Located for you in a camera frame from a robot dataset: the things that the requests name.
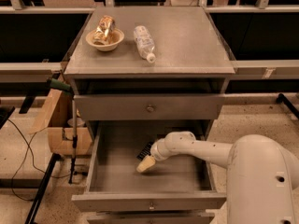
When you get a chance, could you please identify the crumpled golden snack bag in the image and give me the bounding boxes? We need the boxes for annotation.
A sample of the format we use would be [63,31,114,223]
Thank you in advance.
[93,15,115,45]

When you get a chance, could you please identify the open middle drawer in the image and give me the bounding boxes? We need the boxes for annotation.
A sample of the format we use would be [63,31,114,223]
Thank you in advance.
[72,120,226,212]

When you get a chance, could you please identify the clear plastic water bottle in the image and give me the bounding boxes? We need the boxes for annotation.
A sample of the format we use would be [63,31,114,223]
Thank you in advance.
[134,25,156,63]

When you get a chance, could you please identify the beige bowl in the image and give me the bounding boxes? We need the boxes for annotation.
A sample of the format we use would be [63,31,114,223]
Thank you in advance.
[85,28,124,52]

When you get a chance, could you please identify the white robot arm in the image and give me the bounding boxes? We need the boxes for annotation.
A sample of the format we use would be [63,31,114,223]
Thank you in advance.
[137,132,299,224]

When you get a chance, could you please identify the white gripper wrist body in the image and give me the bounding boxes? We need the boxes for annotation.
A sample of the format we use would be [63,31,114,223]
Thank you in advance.
[150,139,167,161]

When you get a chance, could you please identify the black floor cable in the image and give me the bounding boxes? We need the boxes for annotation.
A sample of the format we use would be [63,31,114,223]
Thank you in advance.
[7,119,72,202]

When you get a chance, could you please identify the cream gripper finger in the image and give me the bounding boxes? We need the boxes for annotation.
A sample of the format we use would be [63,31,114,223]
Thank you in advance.
[136,155,156,173]

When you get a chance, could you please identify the green handled grabber pole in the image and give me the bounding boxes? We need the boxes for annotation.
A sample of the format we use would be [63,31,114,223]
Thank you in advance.
[47,77,80,185]

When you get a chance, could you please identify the bottom drawer front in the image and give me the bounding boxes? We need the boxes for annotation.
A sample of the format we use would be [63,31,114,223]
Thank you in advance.
[87,211,214,224]

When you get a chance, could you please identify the cardboard box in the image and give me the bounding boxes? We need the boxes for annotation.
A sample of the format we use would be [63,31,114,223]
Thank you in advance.
[30,88,93,156]

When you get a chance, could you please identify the closed top drawer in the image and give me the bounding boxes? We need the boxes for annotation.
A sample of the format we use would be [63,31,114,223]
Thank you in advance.
[75,94,224,120]

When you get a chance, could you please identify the black stand leg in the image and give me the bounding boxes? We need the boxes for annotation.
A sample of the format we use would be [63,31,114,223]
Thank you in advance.
[24,153,61,224]

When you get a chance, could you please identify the grey drawer cabinet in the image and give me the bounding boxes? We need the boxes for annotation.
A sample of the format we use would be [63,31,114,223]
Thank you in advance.
[65,7,234,224]

